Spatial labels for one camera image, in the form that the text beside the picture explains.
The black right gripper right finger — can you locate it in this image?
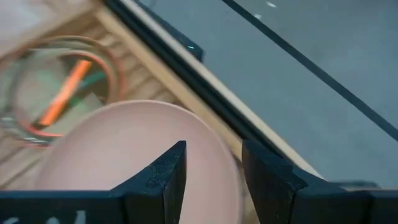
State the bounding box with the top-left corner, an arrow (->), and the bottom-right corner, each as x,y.
241,139 -> 312,224

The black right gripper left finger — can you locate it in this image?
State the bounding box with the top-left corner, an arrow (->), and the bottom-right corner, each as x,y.
109,140 -> 188,224

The pink plate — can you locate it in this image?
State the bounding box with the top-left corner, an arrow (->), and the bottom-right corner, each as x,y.
33,99 -> 246,224

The orange transparent plate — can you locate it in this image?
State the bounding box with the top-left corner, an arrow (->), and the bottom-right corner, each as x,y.
0,34 -> 127,149

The wooden slatted shelf rack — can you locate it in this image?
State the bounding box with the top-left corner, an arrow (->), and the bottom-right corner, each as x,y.
0,0 -> 249,224

